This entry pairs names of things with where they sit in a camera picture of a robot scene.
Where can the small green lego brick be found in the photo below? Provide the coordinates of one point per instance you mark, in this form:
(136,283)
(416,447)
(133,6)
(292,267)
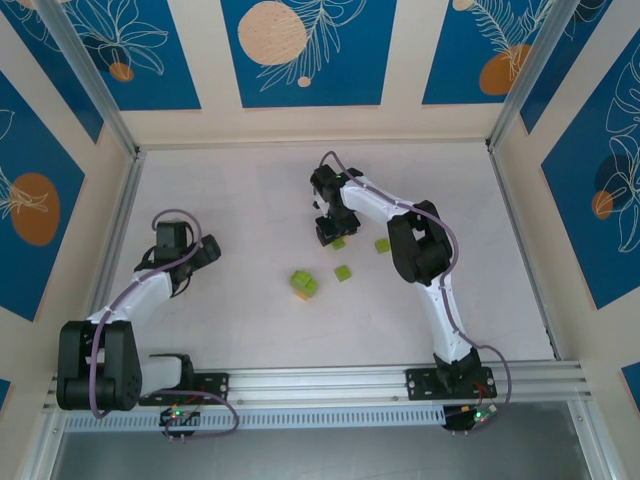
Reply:
(300,277)
(382,246)
(343,273)

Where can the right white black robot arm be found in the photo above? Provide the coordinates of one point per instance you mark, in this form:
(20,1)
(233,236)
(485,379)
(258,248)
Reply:
(370,200)

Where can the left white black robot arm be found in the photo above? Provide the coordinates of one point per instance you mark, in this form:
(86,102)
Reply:
(145,292)

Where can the black controller board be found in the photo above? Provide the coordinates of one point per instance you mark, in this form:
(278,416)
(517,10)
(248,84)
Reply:
(180,416)
(467,417)

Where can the grey metal plate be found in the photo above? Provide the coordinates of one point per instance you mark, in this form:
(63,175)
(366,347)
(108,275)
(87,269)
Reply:
(320,457)

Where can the left black wrist camera box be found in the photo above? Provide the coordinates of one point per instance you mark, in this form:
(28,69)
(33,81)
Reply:
(170,237)

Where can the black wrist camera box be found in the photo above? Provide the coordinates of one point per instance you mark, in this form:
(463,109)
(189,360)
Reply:
(324,180)
(170,237)

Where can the right black wrist camera box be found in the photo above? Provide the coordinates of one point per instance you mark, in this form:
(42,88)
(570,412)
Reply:
(324,180)

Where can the aluminium side rail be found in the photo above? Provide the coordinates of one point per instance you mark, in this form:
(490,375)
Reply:
(122,215)
(520,240)

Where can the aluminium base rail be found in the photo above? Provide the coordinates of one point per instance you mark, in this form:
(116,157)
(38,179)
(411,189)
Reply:
(320,382)

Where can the aluminium frame post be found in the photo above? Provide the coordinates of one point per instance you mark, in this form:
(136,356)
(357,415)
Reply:
(85,70)
(530,75)

